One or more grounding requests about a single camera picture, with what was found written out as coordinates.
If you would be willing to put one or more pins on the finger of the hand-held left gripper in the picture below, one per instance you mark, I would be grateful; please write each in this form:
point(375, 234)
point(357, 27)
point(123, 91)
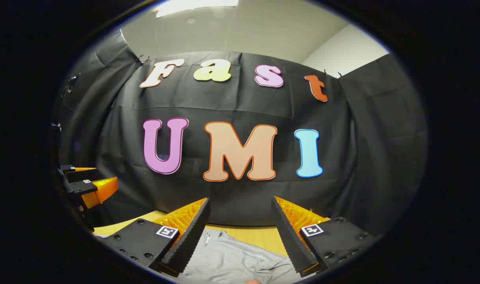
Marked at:
point(86, 187)
point(82, 176)

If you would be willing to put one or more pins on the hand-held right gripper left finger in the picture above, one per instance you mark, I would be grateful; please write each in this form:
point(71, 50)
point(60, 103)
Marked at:
point(192, 236)

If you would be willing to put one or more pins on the grey zip-neck sweatshirt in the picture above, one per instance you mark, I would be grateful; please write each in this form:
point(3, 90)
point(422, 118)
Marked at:
point(232, 260)

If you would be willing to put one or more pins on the black backdrop cloth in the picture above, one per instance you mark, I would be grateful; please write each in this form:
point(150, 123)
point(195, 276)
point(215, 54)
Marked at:
point(232, 106)

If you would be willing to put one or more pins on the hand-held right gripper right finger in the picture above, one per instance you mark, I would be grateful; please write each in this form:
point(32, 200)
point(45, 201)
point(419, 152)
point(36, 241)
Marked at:
point(291, 240)

